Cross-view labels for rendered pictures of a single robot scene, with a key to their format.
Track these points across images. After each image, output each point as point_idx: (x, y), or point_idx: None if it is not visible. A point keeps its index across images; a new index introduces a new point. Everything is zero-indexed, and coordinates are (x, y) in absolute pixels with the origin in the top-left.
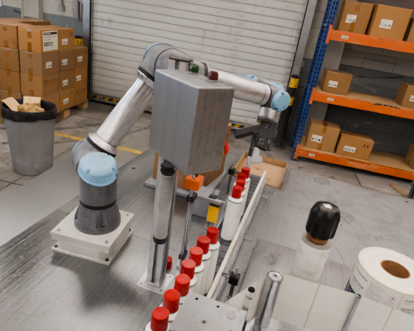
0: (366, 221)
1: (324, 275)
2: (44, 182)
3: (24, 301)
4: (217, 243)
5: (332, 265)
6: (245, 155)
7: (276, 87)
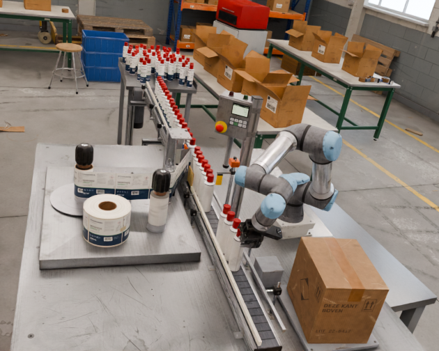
0: None
1: (143, 241)
2: (378, 251)
3: (265, 196)
4: (206, 181)
5: (139, 251)
6: None
7: (251, 168)
